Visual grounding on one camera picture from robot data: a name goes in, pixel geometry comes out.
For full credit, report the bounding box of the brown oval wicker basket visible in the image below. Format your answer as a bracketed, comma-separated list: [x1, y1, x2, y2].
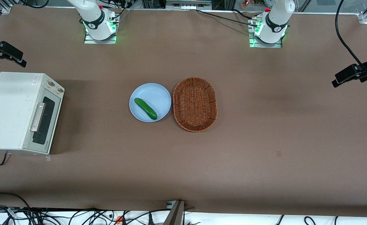
[172, 77, 218, 133]

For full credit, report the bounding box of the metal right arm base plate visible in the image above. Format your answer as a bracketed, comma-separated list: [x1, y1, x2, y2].
[83, 17, 118, 44]

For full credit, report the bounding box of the black arched floor cable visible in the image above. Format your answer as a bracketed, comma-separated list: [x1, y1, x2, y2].
[0, 192, 31, 209]

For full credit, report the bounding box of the grey camera mast post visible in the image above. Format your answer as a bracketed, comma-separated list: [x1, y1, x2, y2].
[164, 200, 186, 225]

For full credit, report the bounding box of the oven door with metal handle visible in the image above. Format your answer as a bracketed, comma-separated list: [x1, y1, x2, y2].
[23, 91, 62, 154]

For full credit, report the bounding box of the black left wrist camera cable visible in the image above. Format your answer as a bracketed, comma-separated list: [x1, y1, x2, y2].
[335, 0, 367, 71]

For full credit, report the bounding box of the light blue round plate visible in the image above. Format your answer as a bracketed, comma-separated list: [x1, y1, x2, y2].
[129, 82, 172, 123]

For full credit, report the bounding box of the grey power strip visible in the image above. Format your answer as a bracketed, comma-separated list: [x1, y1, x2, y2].
[166, 0, 212, 10]

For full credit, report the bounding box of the brown table cover mat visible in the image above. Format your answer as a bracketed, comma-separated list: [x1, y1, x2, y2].
[0, 7, 367, 218]

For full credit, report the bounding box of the green cucumber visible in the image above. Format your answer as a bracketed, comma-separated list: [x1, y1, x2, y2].
[134, 97, 158, 120]

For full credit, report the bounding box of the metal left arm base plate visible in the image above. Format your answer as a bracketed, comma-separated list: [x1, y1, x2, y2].
[249, 17, 283, 48]

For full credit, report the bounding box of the long black table cable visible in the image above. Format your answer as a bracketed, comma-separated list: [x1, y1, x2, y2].
[195, 9, 259, 27]

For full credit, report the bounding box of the white toaster oven body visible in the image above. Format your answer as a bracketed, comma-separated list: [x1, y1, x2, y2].
[0, 72, 65, 155]

